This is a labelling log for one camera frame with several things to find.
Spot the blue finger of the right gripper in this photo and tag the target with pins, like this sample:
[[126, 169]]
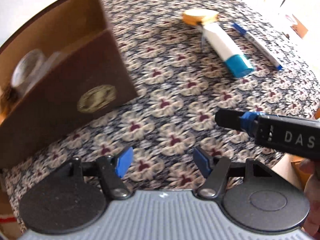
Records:
[[238, 120]]

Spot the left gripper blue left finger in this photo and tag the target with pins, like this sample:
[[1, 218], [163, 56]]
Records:
[[123, 161]]

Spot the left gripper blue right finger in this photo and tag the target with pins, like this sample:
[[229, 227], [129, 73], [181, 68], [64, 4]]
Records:
[[203, 161]]

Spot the white tube with blue cap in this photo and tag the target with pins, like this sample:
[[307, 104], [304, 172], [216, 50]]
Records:
[[228, 51]]

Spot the blue white marker pen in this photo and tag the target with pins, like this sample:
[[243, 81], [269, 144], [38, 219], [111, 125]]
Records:
[[259, 44]]

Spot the orange round lid object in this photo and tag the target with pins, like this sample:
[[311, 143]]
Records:
[[199, 16]]

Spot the person's right hand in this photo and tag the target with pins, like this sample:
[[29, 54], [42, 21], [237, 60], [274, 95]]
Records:
[[311, 225]]

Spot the floral patterned tablecloth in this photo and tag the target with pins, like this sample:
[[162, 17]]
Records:
[[181, 84]]

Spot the brown cardboard box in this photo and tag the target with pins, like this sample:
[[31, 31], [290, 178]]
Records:
[[88, 79]]

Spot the large clear tape roll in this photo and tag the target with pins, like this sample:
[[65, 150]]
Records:
[[26, 69]]

